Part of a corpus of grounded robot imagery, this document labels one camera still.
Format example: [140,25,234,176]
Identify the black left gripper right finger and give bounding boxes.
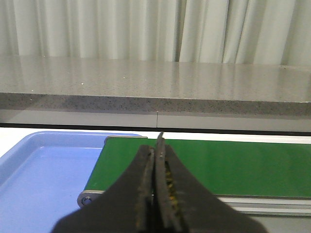
[153,133,267,233]

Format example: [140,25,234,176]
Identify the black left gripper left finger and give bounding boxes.
[53,145,154,233]

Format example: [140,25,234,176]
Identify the green conveyor belt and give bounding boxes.
[77,136,311,216]

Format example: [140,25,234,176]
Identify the blue plastic tray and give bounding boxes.
[0,131,143,233]

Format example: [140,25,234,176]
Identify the grey speckled stone counter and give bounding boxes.
[0,55,311,132]

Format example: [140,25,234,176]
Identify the white pleated curtain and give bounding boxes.
[0,0,311,66]

